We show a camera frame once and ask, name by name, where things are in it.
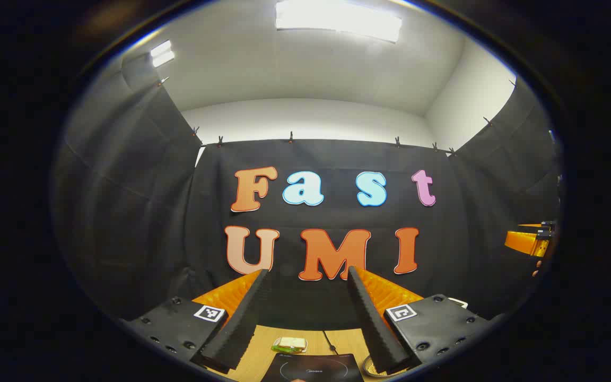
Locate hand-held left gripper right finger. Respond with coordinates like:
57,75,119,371
347,265,497,375

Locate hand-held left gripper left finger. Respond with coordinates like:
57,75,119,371
120,269,270,373

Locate black induction cooktop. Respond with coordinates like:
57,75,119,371
262,352,364,382

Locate sandwich with lettuce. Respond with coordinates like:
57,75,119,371
272,336,308,354

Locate small ceiling light panel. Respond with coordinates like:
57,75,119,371
150,40,176,68

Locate large ceiling light panel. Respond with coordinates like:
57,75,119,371
275,0,403,44

